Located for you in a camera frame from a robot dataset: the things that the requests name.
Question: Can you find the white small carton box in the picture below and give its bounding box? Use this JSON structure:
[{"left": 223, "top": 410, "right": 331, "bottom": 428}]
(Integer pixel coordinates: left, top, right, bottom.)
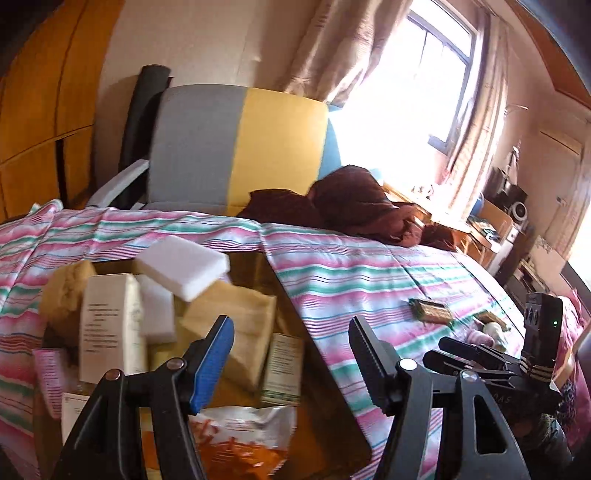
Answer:
[{"left": 61, "top": 392, "right": 90, "bottom": 444}]

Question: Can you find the beige barcode carton box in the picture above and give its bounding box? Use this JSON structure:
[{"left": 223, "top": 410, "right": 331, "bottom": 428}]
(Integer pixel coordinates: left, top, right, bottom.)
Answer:
[{"left": 79, "top": 273, "right": 148, "bottom": 384}]

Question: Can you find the orange snack bag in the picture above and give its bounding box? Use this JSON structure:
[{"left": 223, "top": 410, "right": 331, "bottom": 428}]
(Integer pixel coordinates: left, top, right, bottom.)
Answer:
[{"left": 188, "top": 406, "right": 297, "bottom": 479}]

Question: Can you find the white foam block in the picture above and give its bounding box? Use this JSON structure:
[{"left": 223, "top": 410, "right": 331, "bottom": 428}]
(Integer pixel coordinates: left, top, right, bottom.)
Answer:
[{"left": 135, "top": 274, "right": 176, "bottom": 344}]

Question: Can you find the small green tea box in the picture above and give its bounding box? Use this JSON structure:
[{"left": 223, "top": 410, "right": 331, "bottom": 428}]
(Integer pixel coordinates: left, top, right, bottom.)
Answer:
[{"left": 260, "top": 333, "right": 304, "bottom": 406}]

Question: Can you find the white foam pad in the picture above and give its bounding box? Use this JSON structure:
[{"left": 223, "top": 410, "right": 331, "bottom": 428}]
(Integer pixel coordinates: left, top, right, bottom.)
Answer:
[{"left": 135, "top": 236, "right": 230, "bottom": 303}]

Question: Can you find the yellow sponge block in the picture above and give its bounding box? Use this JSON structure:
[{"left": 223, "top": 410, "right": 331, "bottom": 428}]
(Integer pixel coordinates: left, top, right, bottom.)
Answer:
[{"left": 179, "top": 280, "right": 276, "bottom": 392}]

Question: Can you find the pink sock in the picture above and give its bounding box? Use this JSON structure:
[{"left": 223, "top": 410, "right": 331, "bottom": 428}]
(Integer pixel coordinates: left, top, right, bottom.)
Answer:
[{"left": 466, "top": 329, "right": 495, "bottom": 347}]

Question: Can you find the cream sock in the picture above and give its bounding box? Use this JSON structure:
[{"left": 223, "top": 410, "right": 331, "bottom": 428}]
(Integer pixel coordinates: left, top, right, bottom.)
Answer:
[{"left": 483, "top": 322, "right": 506, "bottom": 343}]

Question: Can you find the green cracker pack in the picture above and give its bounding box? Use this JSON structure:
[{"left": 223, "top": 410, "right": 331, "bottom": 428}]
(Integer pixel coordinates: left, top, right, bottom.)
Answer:
[{"left": 475, "top": 310, "right": 509, "bottom": 331}]

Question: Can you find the striped tablecloth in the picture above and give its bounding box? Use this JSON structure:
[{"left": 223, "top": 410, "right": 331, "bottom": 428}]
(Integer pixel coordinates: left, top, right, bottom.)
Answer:
[{"left": 1, "top": 200, "right": 524, "bottom": 479}]

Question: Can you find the pink bedding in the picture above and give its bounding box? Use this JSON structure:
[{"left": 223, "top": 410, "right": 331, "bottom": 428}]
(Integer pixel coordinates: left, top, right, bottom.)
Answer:
[{"left": 553, "top": 289, "right": 590, "bottom": 453}]

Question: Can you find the cardboard box with holes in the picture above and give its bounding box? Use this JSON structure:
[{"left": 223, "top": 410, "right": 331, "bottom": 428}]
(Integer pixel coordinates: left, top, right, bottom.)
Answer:
[{"left": 529, "top": 236, "right": 570, "bottom": 296}]

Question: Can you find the wooden side desk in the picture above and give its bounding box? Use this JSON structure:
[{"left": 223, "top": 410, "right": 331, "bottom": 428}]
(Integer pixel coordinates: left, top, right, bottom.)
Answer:
[{"left": 461, "top": 199, "right": 519, "bottom": 276}]

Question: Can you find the blue chair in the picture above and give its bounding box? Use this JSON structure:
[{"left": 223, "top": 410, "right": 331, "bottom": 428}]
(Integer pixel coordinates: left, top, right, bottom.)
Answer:
[{"left": 470, "top": 194, "right": 485, "bottom": 217}]

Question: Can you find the white desk fan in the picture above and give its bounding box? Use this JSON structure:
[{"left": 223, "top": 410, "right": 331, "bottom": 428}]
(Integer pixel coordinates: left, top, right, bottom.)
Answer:
[{"left": 508, "top": 201, "right": 528, "bottom": 225}]

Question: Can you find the black speaker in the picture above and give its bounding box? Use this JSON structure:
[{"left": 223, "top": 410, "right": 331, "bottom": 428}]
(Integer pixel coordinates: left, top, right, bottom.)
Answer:
[{"left": 483, "top": 167, "right": 527, "bottom": 212}]

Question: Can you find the maroon cloth pile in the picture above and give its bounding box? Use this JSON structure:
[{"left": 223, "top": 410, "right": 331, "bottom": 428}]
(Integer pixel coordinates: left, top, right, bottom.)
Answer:
[{"left": 238, "top": 165, "right": 456, "bottom": 252}]

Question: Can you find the air conditioner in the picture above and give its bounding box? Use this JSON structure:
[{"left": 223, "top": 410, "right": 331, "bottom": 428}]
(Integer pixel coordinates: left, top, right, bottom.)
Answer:
[{"left": 539, "top": 128, "right": 583, "bottom": 157}]

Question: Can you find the black rolled mat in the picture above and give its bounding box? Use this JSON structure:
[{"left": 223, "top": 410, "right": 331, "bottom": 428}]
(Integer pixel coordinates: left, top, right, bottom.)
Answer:
[{"left": 117, "top": 64, "right": 174, "bottom": 211}]

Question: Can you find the grey yellow chair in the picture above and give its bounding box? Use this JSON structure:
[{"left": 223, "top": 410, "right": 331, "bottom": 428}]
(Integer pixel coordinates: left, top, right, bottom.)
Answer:
[{"left": 87, "top": 84, "right": 342, "bottom": 215}]

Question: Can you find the beige curtain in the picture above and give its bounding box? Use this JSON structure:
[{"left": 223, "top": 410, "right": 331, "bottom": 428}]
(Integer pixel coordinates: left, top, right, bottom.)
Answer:
[{"left": 280, "top": 0, "right": 412, "bottom": 107}]

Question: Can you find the wooden wardrobe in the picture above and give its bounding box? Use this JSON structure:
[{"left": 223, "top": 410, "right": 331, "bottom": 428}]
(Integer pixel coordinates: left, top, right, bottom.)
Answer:
[{"left": 1, "top": 1, "right": 123, "bottom": 220}]

